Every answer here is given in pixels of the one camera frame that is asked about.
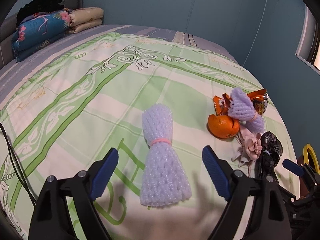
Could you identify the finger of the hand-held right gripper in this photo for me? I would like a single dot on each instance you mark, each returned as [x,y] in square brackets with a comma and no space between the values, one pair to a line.
[292,166]

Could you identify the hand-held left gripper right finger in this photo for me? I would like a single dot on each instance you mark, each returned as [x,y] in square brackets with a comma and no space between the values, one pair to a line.
[216,172]

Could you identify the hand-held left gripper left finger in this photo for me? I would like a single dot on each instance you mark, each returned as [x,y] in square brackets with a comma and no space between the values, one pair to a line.
[103,172]

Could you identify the yellow-rimmed black trash bin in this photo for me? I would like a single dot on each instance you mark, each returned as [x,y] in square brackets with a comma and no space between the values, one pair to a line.
[305,152]

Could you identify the shiny black plastic bag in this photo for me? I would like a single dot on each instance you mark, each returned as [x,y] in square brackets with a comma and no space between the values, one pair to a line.
[272,145]

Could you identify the white foam fruit net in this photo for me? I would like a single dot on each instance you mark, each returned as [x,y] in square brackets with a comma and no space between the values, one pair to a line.
[162,175]

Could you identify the pink crumpled glove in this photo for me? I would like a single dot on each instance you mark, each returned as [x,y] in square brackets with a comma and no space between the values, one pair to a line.
[250,145]

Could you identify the mandarin orange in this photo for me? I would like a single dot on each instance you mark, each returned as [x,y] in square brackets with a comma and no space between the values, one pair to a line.
[221,127]

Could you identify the orange snack wrapper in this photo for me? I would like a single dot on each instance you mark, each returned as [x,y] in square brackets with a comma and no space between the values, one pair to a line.
[220,105]

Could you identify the lavender foam fruit net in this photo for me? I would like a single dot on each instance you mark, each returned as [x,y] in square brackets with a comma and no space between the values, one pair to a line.
[241,105]

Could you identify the green floral blanket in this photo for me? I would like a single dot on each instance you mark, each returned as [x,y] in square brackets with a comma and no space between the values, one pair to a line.
[125,92]

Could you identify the brown framed window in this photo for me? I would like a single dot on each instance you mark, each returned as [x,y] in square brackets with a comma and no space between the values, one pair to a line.
[308,35]

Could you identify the beige folded quilt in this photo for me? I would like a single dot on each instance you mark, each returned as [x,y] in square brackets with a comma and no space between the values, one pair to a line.
[86,17]

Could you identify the blue floral folded quilt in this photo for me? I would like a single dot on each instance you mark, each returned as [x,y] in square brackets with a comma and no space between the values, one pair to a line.
[37,30]

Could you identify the grey bed headboard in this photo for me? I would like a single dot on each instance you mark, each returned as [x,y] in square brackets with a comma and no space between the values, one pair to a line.
[75,2]

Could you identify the black clothes pile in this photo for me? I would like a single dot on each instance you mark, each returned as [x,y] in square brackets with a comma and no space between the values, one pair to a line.
[40,5]

